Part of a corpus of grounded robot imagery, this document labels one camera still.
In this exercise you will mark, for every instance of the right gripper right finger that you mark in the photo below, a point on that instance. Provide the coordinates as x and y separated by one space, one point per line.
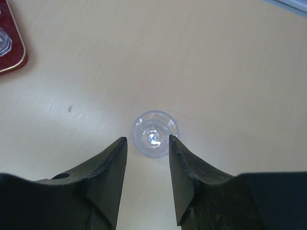
206 198

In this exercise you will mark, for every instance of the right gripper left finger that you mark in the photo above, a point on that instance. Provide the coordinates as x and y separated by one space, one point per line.
86 197

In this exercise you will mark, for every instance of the red rectangular serving tray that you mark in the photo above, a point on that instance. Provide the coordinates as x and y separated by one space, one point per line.
13 55

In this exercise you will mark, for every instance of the clear glass right upper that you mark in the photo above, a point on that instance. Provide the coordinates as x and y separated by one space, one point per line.
151 131

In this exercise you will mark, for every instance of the aluminium table frame rail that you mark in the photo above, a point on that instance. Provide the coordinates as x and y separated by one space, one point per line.
298 7

